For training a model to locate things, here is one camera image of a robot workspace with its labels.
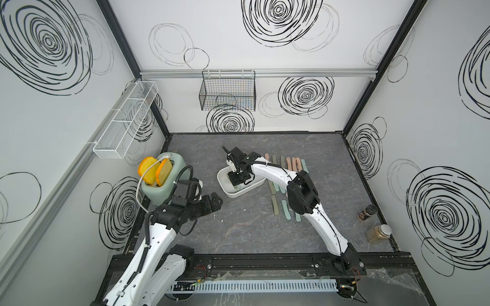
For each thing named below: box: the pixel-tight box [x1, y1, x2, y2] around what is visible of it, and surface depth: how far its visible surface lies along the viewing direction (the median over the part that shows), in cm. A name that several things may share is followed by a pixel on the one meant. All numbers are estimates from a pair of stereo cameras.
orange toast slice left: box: [137, 156, 159, 186], surface depth 80 cm
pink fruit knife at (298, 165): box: [295, 156, 304, 173], surface depth 107 cm
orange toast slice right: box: [155, 158, 173, 187], surface depth 79 cm
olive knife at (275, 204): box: [271, 195, 279, 215], surface depth 91 cm
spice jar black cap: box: [357, 204, 379, 222], surface depth 82 cm
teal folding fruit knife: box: [300, 158, 310, 174], surface depth 107 cm
